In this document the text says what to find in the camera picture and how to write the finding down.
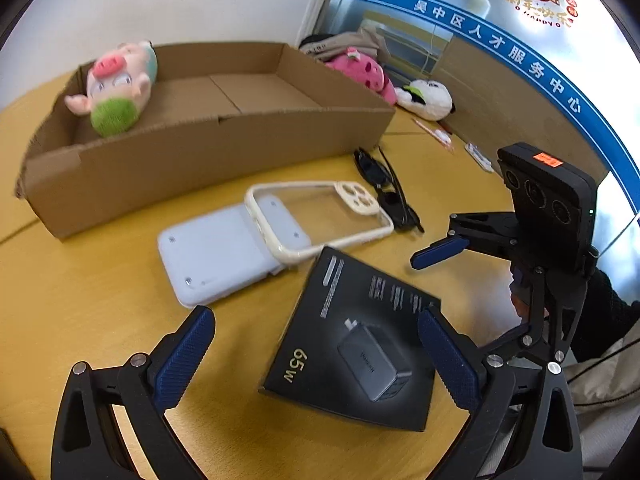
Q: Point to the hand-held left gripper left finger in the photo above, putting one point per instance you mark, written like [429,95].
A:
[182,360]

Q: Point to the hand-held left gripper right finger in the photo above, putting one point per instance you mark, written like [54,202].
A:
[450,360]

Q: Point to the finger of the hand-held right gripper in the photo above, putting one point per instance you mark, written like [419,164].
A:
[537,305]
[440,252]

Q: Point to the black charger box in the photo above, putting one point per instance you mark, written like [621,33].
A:
[350,340]

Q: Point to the brown cardboard box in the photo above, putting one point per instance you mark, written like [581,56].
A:
[150,170]

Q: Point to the pink pig plush toy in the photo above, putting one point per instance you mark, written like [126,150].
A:
[117,87]

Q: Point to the person's right forearm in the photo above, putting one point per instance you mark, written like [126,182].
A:
[607,310]

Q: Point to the clear cream phone case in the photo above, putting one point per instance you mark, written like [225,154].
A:
[367,232]

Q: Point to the black sunglasses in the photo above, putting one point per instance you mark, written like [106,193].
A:
[370,170]

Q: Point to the white power bank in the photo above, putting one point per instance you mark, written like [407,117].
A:
[215,255]

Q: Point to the brown partition board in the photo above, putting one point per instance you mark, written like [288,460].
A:
[500,100]

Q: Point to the pink pen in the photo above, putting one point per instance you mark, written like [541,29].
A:
[430,132]

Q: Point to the beige clothing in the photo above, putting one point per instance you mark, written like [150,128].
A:
[610,420]

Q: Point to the white panda plush toy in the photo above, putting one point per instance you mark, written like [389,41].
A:
[425,97]

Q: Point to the blue window banner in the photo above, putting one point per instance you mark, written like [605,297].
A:
[500,42]

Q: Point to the pink spotted plush toy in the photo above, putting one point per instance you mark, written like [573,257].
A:
[362,70]

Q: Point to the pile of beige clothes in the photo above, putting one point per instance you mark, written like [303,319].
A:
[345,42]

